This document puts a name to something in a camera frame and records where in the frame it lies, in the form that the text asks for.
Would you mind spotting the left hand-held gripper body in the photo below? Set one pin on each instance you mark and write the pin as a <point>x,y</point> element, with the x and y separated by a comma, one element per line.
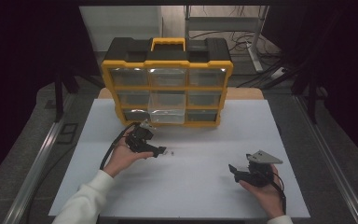
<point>140,138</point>

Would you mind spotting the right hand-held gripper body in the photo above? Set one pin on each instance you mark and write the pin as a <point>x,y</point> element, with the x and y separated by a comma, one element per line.
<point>260,174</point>

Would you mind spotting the clear plastic drawer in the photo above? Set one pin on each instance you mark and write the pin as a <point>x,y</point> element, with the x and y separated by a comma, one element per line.
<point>167,116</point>

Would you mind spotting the yellow black storage organizer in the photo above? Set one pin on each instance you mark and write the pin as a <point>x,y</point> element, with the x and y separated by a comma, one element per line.
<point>127,46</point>

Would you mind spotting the person's right hand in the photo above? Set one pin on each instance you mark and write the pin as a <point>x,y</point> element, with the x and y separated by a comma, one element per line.
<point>268,196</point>

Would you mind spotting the person's left hand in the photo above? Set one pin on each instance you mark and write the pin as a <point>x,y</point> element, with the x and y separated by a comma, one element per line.
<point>121,158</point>

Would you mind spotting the grid of clear organizer drawers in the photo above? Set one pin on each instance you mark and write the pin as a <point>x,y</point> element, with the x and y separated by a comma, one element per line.
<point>206,77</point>

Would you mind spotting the black stand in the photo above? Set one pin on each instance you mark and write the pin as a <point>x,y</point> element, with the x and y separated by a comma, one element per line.
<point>312,105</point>
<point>59,99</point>

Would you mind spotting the white power strip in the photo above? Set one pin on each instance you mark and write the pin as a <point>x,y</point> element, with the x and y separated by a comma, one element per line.
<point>278,73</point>

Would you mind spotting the white panel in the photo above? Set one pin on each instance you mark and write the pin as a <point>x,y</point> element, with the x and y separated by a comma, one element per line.
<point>121,21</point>

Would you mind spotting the dark curtain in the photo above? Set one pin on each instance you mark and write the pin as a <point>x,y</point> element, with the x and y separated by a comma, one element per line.
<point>18,62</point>
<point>348,62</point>

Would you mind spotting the black floor socket frame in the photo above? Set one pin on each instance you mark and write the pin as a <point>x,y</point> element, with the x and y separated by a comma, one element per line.
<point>68,133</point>

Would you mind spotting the aluminium rail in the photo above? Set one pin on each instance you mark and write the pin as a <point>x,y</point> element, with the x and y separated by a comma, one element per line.
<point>34,183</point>
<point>332,161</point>

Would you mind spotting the grey metal desk frame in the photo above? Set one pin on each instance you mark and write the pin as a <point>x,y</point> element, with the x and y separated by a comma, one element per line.
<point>223,23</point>

